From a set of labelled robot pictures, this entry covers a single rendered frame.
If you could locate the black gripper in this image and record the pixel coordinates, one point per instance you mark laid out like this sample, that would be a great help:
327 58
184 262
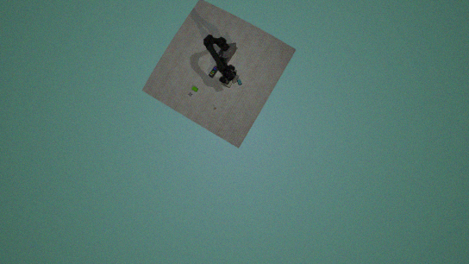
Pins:
223 78

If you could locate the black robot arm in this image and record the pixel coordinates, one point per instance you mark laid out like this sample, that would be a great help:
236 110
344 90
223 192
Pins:
208 41

